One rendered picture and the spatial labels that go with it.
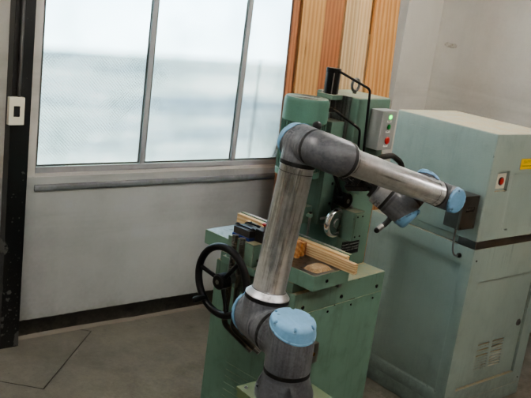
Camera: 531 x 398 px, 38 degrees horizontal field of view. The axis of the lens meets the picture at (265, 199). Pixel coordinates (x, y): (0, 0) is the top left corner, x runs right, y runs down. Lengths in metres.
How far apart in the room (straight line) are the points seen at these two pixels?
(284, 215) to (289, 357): 0.44
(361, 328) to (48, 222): 1.69
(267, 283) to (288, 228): 0.19
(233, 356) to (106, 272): 1.31
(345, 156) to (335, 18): 2.49
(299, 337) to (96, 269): 2.07
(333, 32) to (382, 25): 0.40
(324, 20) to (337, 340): 2.11
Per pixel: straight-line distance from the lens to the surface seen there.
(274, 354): 2.43
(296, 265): 2.90
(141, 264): 4.40
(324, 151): 2.32
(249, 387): 2.57
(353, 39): 4.83
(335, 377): 3.31
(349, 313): 3.22
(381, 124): 3.11
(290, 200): 2.43
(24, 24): 3.72
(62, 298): 4.24
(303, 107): 2.90
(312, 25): 4.58
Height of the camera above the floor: 1.84
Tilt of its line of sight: 14 degrees down
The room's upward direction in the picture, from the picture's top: 8 degrees clockwise
